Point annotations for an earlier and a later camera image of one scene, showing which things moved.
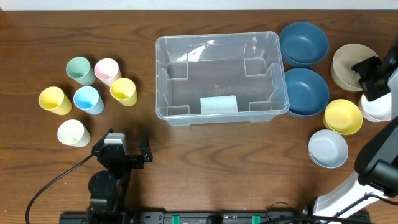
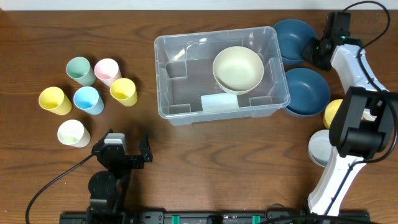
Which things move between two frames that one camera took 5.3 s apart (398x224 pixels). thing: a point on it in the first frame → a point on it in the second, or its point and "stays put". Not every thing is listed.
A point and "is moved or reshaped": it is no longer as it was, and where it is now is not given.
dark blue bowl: (308, 93) stays put
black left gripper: (137, 163) stays put
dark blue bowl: (303, 44) is moved or reshaped
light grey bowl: (328, 149) stays put
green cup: (79, 69) stays put
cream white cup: (72, 132) stays put
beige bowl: (342, 61) is moved or reshaped
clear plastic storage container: (219, 79) stays put
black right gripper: (371, 92) → (307, 53)
